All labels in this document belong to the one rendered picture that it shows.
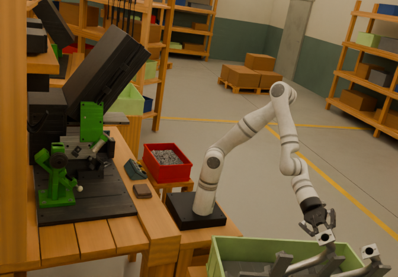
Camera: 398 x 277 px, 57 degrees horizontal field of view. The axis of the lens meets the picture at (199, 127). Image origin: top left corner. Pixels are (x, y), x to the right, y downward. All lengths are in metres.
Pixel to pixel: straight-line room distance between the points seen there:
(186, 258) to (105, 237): 0.39
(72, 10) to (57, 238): 4.16
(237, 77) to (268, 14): 4.66
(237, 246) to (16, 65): 1.08
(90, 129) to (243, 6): 10.06
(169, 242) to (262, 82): 6.74
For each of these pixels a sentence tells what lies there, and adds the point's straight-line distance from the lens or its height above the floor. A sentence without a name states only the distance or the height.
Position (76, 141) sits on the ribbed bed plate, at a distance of 2.00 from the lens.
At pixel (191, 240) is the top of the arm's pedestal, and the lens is 1.72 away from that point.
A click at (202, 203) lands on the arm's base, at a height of 0.96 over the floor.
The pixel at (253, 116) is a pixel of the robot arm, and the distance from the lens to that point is 1.61.
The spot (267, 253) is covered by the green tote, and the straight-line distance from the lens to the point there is 1.69.
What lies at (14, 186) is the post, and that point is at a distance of 1.37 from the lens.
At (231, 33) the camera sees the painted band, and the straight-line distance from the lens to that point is 11.70.
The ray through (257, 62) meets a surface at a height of 0.62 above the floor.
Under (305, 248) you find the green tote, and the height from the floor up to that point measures 0.93.
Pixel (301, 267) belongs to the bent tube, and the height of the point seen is 1.03.
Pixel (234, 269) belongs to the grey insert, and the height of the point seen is 0.85.
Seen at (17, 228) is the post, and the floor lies 1.03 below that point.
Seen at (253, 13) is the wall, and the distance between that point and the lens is 11.91.
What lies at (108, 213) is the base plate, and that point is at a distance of 1.74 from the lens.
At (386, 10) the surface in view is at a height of 2.08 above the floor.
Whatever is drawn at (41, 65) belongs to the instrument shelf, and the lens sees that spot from 1.52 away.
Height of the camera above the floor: 1.88
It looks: 20 degrees down
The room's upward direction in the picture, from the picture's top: 10 degrees clockwise
